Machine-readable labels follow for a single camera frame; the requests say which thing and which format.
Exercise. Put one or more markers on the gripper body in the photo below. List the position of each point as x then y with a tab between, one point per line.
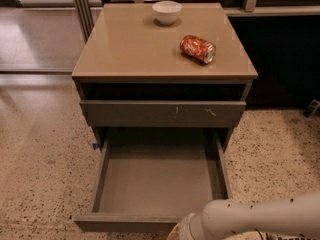
183	228

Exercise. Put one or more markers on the grey drawer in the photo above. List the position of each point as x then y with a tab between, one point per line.
112	113
150	187

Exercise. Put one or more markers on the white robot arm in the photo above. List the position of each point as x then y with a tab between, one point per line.
297	216

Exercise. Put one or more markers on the grey top drawer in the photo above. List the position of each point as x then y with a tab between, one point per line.
112	113

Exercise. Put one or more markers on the grey drawer cabinet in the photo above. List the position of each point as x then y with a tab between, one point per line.
131	57

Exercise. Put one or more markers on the blue tape piece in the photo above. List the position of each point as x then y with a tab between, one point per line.
95	146

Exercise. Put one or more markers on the red soda can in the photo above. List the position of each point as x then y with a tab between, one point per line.
198	48

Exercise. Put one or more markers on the dark floor object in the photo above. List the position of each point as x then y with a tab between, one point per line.
312	108

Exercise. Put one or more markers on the white ceramic bowl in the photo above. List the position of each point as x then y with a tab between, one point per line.
166	12

